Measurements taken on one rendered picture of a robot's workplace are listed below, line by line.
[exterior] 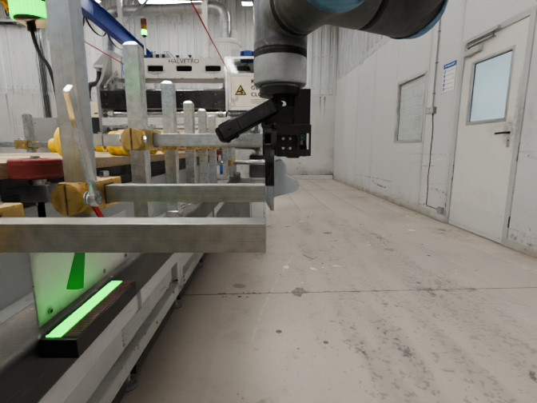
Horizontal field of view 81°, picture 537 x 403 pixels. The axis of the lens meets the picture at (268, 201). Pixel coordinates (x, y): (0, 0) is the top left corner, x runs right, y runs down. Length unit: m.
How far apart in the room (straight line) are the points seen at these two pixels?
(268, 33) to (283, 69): 0.06
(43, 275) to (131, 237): 0.19
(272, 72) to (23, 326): 0.49
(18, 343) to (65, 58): 0.40
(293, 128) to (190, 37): 9.53
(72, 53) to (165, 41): 9.51
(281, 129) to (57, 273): 0.39
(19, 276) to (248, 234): 0.61
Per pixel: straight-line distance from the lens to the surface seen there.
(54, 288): 0.53
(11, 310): 0.80
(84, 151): 0.49
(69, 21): 0.62
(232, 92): 3.10
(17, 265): 0.83
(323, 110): 9.65
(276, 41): 0.54
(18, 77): 11.52
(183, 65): 3.57
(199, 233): 0.32
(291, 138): 0.54
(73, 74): 0.60
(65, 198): 0.58
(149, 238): 0.33
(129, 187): 0.61
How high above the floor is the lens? 0.93
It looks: 10 degrees down
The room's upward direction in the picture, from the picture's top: straight up
